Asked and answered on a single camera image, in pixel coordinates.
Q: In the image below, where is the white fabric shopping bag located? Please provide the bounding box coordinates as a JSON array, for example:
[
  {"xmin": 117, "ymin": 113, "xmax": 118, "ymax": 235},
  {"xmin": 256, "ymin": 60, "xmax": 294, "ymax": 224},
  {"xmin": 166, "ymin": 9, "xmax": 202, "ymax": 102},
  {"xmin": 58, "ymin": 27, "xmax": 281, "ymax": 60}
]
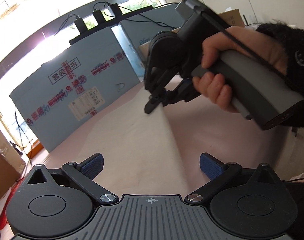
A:
[{"xmin": 45, "ymin": 85, "xmax": 288, "ymax": 196}]

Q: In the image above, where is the black sleeve forearm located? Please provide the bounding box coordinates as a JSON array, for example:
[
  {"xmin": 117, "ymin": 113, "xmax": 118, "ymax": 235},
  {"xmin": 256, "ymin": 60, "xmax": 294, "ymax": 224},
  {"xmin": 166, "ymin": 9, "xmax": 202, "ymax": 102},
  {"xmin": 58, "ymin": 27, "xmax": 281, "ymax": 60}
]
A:
[{"xmin": 256, "ymin": 23, "xmax": 304, "ymax": 128}]

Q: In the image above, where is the red patterned bag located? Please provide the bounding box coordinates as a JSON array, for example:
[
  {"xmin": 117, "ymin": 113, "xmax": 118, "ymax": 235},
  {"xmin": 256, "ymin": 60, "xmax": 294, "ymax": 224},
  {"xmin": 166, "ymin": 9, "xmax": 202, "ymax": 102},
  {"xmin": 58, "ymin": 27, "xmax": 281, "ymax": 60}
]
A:
[{"xmin": 0, "ymin": 180, "xmax": 22, "ymax": 231}]

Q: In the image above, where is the person's right hand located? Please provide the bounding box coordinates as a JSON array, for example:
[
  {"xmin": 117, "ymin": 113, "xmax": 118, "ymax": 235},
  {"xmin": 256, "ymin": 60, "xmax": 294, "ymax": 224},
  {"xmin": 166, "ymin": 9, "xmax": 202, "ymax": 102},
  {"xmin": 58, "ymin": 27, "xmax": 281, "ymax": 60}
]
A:
[{"xmin": 192, "ymin": 26, "xmax": 288, "ymax": 113}]

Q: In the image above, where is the large blue cardboard box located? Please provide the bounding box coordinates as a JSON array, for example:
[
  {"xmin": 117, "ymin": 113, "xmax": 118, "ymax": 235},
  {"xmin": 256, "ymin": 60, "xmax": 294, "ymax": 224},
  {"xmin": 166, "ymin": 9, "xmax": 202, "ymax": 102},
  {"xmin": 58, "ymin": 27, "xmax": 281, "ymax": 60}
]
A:
[{"xmin": 10, "ymin": 27, "xmax": 140, "ymax": 152}]

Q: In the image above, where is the black bar with adapters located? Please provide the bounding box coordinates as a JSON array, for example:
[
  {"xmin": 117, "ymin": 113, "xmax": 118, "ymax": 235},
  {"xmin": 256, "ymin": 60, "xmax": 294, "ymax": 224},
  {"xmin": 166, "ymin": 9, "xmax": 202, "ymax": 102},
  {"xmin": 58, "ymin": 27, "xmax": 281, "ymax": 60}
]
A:
[{"xmin": 54, "ymin": 2, "xmax": 176, "ymax": 46}]

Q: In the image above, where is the brown box beside table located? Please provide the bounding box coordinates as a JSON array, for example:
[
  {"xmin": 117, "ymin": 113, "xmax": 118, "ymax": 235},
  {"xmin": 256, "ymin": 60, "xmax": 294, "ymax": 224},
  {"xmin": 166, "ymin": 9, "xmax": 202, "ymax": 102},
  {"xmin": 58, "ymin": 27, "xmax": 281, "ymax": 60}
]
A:
[{"xmin": 0, "ymin": 130, "xmax": 26, "ymax": 200}]

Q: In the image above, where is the black power cable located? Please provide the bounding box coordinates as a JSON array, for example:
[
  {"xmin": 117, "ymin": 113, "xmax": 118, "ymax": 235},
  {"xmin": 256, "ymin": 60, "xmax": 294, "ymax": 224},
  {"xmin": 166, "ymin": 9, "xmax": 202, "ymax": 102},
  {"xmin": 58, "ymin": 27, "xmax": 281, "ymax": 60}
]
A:
[{"xmin": 14, "ymin": 109, "xmax": 36, "ymax": 165}]

